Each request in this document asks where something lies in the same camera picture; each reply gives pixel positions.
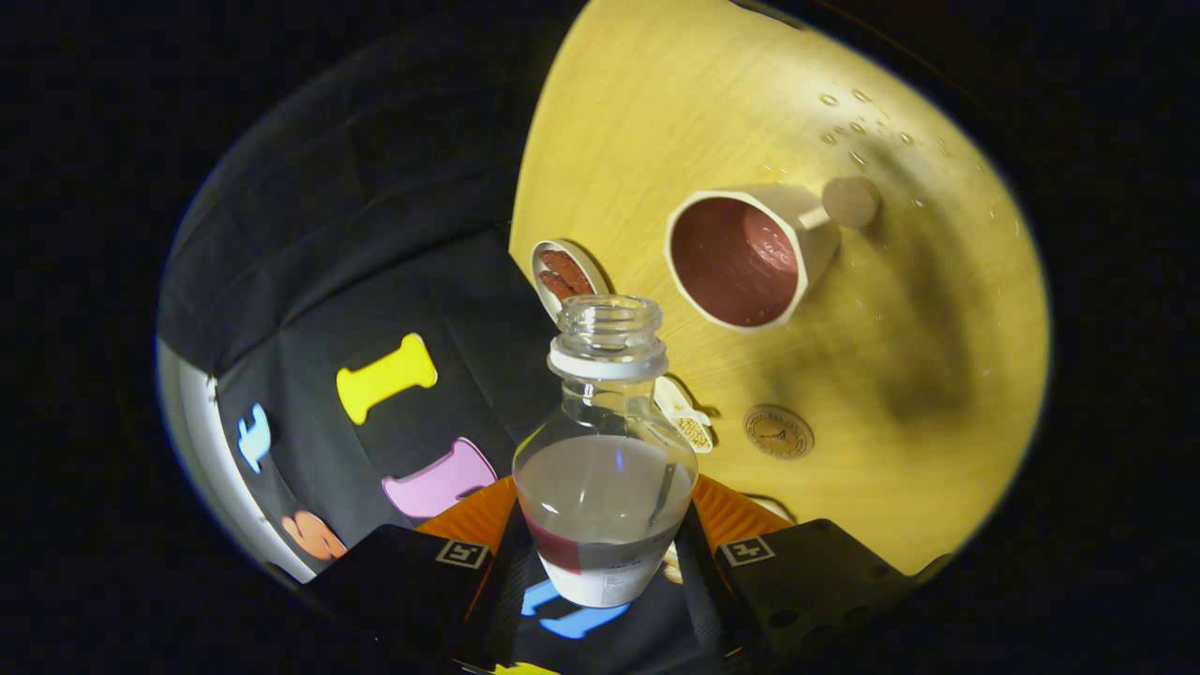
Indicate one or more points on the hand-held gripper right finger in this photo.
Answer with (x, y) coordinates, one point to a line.
(806, 581)

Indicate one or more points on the white oval plate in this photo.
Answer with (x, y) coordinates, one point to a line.
(591, 258)

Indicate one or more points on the black backdrop cloth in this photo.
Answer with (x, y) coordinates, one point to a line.
(375, 262)

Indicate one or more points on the wooden table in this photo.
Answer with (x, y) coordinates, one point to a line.
(656, 141)

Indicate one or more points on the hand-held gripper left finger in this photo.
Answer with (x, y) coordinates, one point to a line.
(403, 586)

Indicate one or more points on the clear juice bottle white label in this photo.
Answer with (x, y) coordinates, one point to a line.
(605, 487)

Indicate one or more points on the beige cup brown inside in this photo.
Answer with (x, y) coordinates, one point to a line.
(731, 262)

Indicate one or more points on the red meat piece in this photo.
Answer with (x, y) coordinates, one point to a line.
(567, 267)
(555, 286)

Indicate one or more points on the small white grain dish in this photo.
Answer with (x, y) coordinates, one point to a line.
(692, 431)

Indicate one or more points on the round wooden coaster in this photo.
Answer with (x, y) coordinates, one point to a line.
(778, 431)

